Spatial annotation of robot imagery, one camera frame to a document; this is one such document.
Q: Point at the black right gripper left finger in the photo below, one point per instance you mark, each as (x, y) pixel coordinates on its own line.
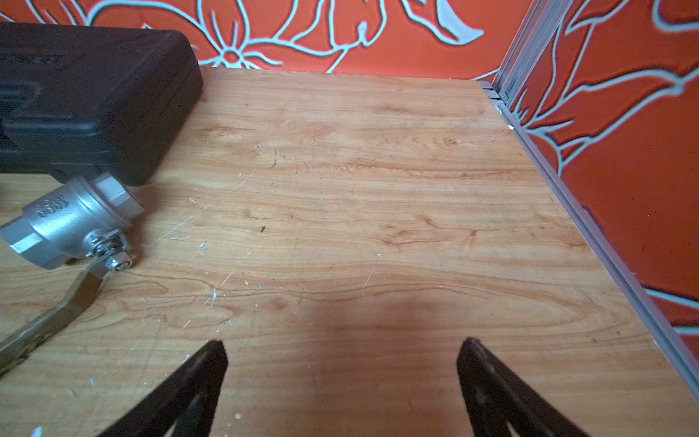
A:
(183, 405)

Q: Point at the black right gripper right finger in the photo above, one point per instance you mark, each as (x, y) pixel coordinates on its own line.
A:
(500, 403)

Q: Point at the black plastic tool case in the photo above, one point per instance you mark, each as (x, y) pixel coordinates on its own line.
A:
(82, 101)

